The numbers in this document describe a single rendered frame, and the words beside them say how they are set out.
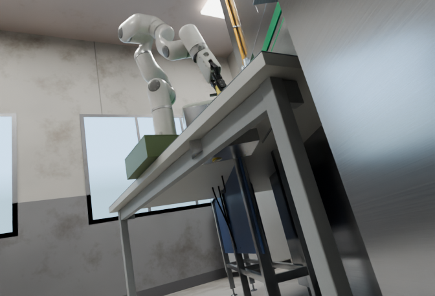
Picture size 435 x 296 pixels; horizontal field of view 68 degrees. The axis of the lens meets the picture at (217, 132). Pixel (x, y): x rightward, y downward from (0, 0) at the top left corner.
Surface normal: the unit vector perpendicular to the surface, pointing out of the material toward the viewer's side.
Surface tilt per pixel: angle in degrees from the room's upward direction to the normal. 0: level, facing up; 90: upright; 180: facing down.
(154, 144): 90
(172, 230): 90
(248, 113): 90
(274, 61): 90
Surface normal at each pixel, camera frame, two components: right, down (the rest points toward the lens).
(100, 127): 0.47, -0.40
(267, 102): -0.86, 0.02
